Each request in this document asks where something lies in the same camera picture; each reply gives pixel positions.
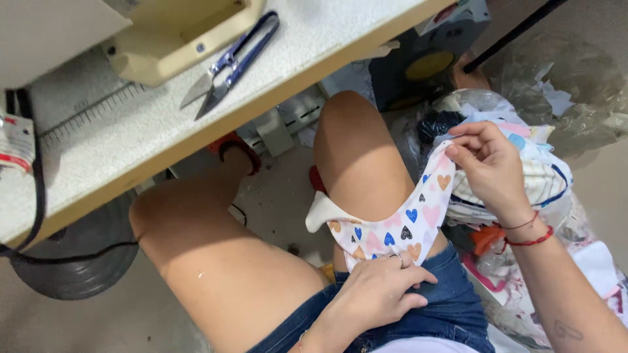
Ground person's right hand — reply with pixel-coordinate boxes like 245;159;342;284
444;121;536;227

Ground white heart-print fabric piece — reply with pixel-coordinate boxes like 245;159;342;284
305;140;459;273

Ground white shirt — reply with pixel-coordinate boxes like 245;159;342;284
368;336;482;353

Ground thin red string bracelet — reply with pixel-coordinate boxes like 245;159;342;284
498;210;540;231

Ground dark box with yellow circle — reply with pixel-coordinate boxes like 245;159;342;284
368;0;492;113

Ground dark grey round motor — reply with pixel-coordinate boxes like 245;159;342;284
9;190;141;301

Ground person's left hand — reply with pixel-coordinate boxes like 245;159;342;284
306;252;438;353

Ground striped fabric piece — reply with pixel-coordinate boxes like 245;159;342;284
444;156;574;227

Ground black rod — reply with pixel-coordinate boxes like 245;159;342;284
462;0;570;75

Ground beige sewing machine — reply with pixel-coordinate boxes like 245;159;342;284
0;0;269;90

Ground red sandal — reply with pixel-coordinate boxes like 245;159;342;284
206;131;263;177
308;165;328;195

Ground black cable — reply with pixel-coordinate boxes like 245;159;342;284
0;88;141;266

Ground orange fabric scrap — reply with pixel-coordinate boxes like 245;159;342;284
468;224;507;257

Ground white tag with red print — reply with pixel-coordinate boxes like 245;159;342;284
0;114;36;174

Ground person's right leg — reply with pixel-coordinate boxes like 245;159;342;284
313;90;449;273

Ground white metal bracket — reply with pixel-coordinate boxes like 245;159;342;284
235;86;327;159

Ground clear plastic bag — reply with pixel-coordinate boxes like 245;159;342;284
483;32;628;159

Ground person's left leg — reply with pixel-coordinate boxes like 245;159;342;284
129;147;335;353

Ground thick red string bracelet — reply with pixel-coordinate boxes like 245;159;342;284
495;225;555;255

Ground blue thread snips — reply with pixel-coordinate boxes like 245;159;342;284
179;11;281;121

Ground blue denim shorts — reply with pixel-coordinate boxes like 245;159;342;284
245;242;496;353

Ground person's leg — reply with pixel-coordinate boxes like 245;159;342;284
129;147;335;353
313;90;449;273

